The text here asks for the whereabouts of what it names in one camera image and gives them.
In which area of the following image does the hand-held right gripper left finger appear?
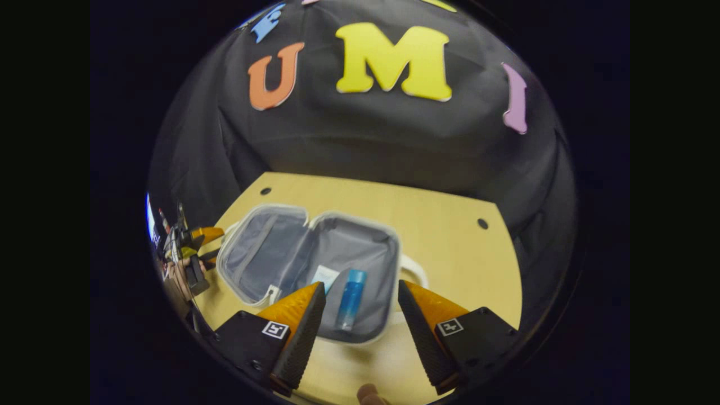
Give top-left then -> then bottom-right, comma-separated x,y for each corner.
213,281 -> 327,397

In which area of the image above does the small white suitcase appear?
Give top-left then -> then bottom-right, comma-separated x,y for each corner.
216,203 -> 429,346

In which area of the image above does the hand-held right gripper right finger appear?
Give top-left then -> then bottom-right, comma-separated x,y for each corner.
398,280 -> 521,396

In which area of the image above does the blue capped skincare bottle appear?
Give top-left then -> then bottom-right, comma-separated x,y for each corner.
336,269 -> 368,332

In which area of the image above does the pale blue skincare tube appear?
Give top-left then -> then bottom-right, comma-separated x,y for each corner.
310,264 -> 341,294

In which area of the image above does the black backdrop cloth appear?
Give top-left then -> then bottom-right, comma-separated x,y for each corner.
147,0 -> 577,338

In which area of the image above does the bright blue screen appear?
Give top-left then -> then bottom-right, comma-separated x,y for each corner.
145,193 -> 157,245

